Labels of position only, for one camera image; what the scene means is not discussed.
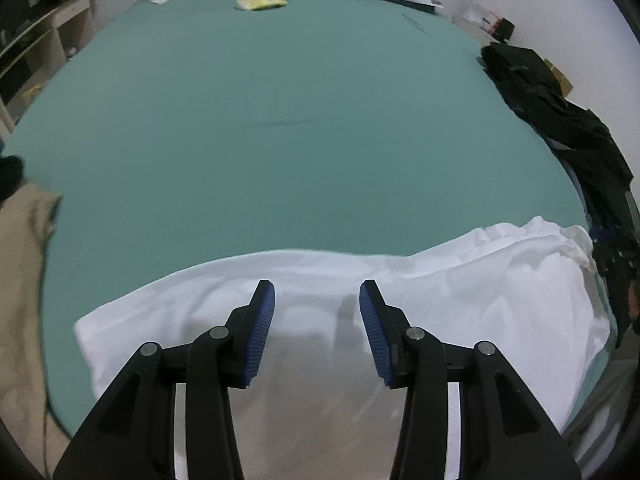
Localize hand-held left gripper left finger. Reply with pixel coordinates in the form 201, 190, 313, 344
52, 280, 277, 480

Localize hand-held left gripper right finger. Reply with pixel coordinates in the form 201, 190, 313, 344
358, 280, 584, 480

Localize white hooded jacket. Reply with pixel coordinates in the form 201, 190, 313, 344
74, 216, 612, 480

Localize black clothes pile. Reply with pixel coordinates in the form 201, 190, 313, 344
480, 42, 640, 241

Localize person's light clothing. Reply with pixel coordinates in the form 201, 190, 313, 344
562, 355, 632, 467

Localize green bed sheet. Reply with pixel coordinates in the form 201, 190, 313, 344
0, 0, 617, 436

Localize cardboard boxes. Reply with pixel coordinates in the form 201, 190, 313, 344
542, 58, 574, 96

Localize beige pants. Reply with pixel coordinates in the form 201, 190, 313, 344
0, 182, 76, 476

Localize small black cloth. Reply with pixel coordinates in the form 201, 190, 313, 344
0, 155, 27, 206

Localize white cardboard box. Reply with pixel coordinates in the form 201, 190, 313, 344
457, 2, 501, 36

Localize wooden shelf unit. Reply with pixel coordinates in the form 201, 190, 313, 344
0, 0, 98, 132

